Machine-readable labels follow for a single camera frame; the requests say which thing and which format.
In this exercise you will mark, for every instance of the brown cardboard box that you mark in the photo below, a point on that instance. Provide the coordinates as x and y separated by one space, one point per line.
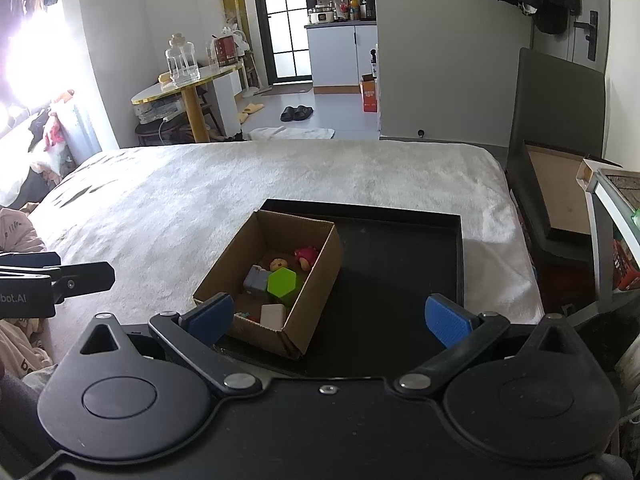
320 285

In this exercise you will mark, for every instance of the green hexagonal block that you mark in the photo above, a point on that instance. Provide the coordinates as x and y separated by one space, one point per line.
282 285

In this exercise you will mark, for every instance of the white floor mat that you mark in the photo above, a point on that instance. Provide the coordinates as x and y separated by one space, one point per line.
290 133

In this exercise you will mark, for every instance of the brown door mat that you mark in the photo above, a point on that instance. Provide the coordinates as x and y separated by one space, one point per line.
287 91

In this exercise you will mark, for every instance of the white fluffy blanket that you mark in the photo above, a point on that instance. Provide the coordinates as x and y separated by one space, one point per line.
200 185

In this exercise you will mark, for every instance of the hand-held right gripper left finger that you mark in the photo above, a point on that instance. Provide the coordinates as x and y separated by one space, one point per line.
210 317

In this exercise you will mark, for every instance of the black-framed glass door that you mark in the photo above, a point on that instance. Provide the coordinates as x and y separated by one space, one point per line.
285 25

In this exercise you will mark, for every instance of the white kitchen cabinet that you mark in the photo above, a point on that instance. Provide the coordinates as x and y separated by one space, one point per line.
332 55

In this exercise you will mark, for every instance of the black slipper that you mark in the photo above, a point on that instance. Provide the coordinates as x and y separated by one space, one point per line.
303 112
287 114

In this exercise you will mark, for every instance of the pink printed garment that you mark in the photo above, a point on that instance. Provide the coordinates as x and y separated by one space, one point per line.
15 230

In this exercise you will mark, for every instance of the orange carton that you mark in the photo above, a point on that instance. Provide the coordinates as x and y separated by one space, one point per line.
370 95

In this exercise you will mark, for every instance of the yellow slipper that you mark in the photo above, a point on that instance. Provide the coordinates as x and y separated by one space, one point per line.
253 108
243 117

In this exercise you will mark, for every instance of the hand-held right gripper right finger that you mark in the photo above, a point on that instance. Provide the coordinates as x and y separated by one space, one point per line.
445 317

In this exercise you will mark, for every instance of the pile of clothes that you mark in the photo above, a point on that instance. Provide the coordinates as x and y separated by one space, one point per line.
50 135

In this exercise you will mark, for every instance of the clear glass bottle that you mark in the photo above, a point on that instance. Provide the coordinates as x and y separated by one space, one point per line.
182 62

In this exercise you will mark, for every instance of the small red blue toy figure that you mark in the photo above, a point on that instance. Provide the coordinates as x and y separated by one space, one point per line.
247 317

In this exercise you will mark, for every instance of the black tray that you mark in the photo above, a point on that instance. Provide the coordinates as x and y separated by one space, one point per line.
390 280

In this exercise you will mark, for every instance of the dark grey chair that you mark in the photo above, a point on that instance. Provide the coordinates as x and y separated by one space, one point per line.
555 105

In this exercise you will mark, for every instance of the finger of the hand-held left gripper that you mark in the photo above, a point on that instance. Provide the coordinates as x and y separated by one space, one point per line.
30 259
85 277

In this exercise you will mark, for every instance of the pink toy figure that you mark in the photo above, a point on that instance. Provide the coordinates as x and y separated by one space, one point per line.
306 258

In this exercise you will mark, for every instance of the white charger plug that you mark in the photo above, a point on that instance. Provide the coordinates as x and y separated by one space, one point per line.
272 316

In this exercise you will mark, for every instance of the orange crate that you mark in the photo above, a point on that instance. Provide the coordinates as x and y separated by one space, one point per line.
627 265

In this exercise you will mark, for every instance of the white side cabinet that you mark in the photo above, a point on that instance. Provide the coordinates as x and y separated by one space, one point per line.
225 100

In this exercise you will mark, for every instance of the brown cardboard sheet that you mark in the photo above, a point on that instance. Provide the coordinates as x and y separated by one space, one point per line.
560 190

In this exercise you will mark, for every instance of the rice cooker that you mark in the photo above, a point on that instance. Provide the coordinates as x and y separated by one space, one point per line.
321 16

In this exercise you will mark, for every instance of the white metal frame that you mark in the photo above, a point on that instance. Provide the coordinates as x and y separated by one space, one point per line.
602 260

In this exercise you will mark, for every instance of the round gold-rimmed table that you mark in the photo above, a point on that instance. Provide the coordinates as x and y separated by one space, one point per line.
192 110

